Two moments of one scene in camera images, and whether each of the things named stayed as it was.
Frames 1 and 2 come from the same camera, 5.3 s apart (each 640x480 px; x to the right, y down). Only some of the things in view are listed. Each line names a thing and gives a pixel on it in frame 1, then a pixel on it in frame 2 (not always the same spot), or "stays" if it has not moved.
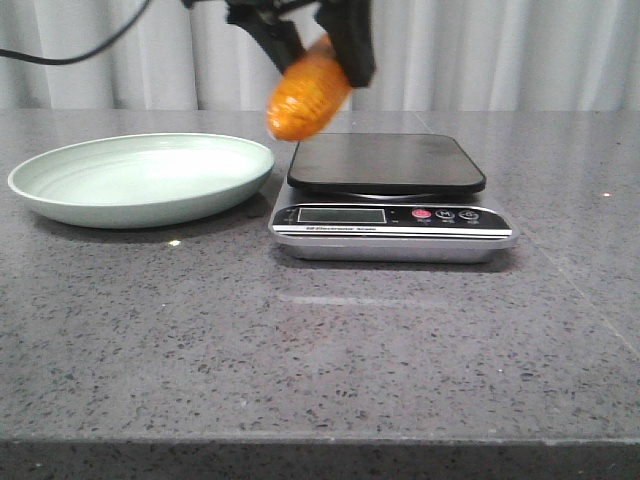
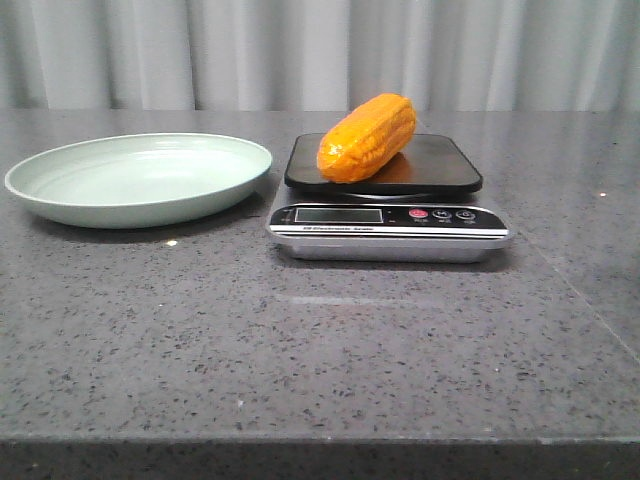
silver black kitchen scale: [388, 198] stays
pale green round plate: [141, 180] stays
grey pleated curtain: [430, 56] stays
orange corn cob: [309, 92] to [365, 138]
